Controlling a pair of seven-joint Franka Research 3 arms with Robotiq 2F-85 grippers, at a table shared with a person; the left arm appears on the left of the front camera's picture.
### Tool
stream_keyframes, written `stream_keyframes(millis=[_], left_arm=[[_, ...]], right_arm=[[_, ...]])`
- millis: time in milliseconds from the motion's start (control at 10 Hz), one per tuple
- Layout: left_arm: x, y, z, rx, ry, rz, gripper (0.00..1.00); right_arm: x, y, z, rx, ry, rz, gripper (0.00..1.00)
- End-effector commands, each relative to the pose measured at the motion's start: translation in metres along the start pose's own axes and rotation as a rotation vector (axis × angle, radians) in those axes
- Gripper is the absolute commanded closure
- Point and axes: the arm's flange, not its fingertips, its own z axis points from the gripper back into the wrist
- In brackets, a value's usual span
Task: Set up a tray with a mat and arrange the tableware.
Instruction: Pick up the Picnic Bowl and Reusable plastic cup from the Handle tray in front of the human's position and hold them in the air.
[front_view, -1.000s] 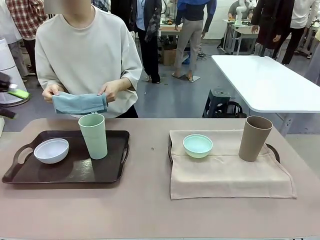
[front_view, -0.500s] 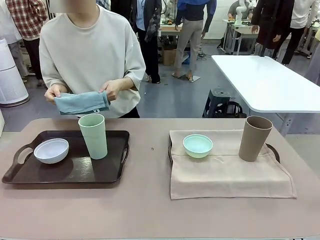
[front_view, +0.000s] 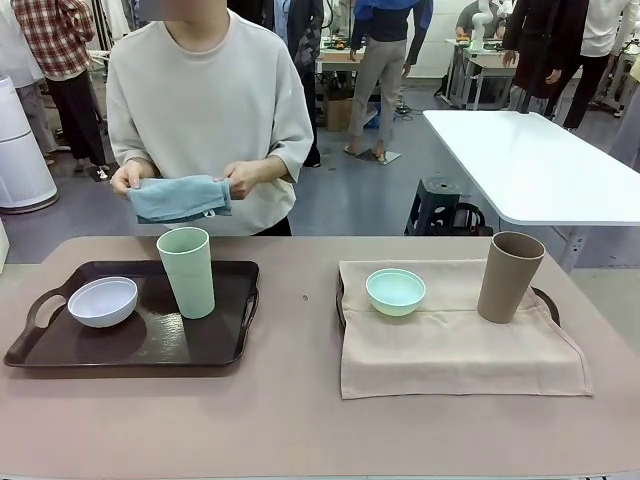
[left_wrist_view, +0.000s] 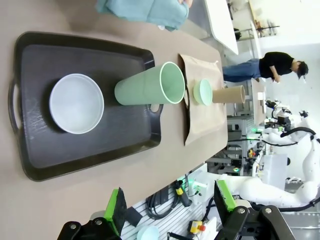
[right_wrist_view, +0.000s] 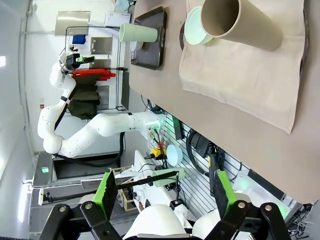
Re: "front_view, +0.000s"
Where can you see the cardboard box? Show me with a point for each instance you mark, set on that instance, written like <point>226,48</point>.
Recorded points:
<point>340,115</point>

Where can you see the light green plastic bowl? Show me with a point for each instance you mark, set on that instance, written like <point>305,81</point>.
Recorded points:
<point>395,300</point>

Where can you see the tall brown cup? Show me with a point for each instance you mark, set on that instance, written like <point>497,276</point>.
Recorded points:
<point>507,290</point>

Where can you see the white table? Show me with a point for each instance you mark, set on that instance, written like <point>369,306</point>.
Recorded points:
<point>525,165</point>

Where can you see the person's right hand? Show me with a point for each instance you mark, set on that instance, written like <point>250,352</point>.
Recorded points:
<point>125,179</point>

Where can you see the person in blue jacket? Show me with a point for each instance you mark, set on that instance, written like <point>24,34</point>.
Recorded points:
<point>380,60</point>

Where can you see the blue towel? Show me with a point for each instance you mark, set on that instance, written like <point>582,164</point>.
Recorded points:
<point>175,200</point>

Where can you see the person's left hand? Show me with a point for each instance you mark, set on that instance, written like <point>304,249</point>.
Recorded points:
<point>245,177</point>

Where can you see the white plastic bowl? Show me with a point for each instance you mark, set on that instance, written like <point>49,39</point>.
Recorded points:
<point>102,310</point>

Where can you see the person in dark patterned jacket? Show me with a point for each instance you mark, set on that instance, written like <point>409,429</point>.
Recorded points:
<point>307,45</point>

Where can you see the white cabinet edge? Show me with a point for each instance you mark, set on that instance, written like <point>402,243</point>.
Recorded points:
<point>3,245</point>

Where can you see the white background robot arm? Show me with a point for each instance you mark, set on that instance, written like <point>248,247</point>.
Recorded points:
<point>482,25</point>

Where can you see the person in cream sweater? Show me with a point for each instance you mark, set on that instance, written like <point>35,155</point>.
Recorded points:
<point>200,100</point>

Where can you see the tall light green cup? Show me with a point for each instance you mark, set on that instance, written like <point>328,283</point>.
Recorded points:
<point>187,280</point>

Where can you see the dark teal plastic stool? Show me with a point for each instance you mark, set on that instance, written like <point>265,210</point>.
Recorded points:
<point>432,205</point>

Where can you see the person's right forearm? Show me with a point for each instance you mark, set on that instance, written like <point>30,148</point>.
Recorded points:
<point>152,171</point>

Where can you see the beige cloth mat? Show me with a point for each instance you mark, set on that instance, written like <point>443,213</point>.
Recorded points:
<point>450,355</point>

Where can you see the person in red plaid shirt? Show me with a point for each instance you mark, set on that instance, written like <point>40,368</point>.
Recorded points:
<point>55,35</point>

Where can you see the person in white shirt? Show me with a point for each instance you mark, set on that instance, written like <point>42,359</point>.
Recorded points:
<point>600,30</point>

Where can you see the person in dark long coat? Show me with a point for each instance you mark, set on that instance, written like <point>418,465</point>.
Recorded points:
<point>545,45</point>

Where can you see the black bag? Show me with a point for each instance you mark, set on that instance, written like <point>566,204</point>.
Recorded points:
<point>472,220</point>

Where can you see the metal floor plate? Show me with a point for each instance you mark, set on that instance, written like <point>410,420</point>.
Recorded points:
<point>385,156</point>

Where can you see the background work desk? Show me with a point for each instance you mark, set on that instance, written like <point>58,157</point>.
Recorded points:
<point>485,65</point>

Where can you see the white air purifier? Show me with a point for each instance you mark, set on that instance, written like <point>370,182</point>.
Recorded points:
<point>22,160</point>

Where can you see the person's left forearm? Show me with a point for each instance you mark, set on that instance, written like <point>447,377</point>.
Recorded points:
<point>271,167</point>

